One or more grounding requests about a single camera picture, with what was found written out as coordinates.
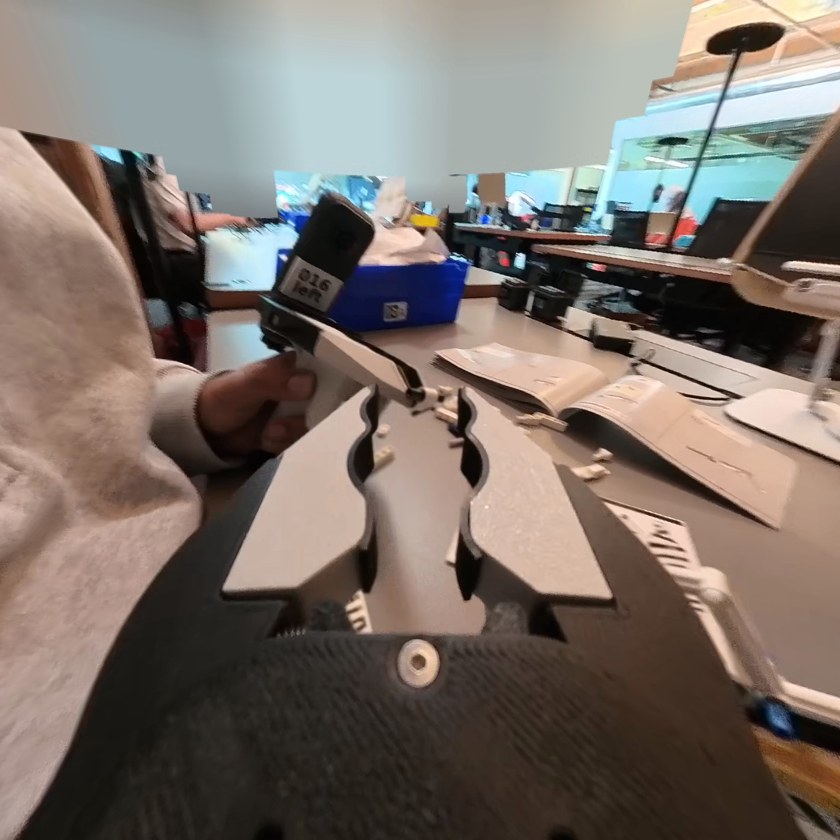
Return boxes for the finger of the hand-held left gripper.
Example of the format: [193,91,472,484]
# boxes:
[314,322,427,408]

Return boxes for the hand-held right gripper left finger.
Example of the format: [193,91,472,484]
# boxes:
[222,386,382,601]

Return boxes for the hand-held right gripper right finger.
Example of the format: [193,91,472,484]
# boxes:
[457,387,616,606]

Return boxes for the person's left forearm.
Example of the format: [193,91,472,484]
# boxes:
[151,361,221,463]

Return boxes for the scattered loose lego pieces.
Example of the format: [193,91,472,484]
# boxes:
[374,384,614,484]

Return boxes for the lego instruction booklet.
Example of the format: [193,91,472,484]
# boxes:
[433,343,798,529]

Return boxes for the white yellow lego plane model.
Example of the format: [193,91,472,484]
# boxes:
[686,567,840,811]

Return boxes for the person's left hand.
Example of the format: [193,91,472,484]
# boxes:
[200,353,317,458]

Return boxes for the crumpled white paper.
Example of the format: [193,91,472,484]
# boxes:
[357,226,452,266]

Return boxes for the blue plastic bin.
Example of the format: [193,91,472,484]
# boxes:
[277,252,471,333]

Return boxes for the zebra striped sticker sheet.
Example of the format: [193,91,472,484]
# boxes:
[604,502,840,710]

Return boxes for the black power adapter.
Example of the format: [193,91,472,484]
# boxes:
[591,319,635,352]

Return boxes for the black computer monitor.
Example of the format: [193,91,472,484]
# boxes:
[692,199,774,260]

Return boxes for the tan-edged computer monitor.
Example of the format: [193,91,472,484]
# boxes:
[730,108,840,315]

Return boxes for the black floor lamp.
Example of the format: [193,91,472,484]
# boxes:
[682,23,785,221]

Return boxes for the black cable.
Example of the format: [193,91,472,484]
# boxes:
[629,351,741,403]

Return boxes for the brown wooden post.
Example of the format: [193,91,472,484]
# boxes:
[23,131,131,263]

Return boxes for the white monitor base plate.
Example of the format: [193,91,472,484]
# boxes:
[725,388,840,463]

